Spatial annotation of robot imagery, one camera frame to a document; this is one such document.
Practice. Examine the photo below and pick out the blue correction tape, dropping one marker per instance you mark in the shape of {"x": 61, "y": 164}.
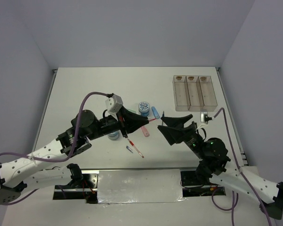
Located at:
{"x": 155, "y": 112}

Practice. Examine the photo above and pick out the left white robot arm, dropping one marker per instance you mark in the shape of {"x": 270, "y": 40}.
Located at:
{"x": 38, "y": 169}

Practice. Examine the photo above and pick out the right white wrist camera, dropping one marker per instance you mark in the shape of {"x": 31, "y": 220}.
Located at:
{"x": 205, "y": 118}

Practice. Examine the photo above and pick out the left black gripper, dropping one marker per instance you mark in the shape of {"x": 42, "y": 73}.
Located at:
{"x": 137, "y": 120}

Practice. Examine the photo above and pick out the blue jar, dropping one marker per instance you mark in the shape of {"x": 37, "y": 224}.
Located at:
{"x": 144, "y": 108}
{"x": 113, "y": 135}

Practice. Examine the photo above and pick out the pink correction tape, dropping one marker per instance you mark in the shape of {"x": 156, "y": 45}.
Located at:
{"x": 145, "y": 131}

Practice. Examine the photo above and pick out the blue jar near back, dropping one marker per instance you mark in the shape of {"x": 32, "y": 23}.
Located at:
{"x": 144, "y": 108}

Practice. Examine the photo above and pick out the red pen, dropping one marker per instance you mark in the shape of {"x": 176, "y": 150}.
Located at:
{"x": 133, "y": 145}

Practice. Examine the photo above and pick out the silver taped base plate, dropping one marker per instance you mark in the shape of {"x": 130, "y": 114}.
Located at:
{"x": 139, "y": 186}

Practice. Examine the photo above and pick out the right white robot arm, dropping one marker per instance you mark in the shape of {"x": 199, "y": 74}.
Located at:
{"x": 217, "y": 167}

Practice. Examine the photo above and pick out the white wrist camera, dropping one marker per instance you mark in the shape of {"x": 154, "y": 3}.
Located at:
{"x": 113, "y": 103}
{"x": 205, "y": 118}

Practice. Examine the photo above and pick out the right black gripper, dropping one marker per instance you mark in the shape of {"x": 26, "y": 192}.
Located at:
{"x": 174, "y": 134}

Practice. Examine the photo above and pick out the clear three-compartment organizer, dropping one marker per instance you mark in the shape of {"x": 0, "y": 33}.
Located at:
{"x": 194, "y": 93}

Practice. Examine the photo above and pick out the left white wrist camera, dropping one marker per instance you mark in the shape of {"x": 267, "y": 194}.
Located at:
{"x": 113, "y": 103}

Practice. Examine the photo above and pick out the blue jar near centre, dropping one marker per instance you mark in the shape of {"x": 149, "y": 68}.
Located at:
{"x": 113, "y": 135}

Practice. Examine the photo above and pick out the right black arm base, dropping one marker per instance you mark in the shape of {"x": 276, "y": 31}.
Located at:
{"x": 195, "y": 182}

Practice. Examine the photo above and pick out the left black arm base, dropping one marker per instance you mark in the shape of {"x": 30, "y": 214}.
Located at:
{"x": 83, "y": 186}

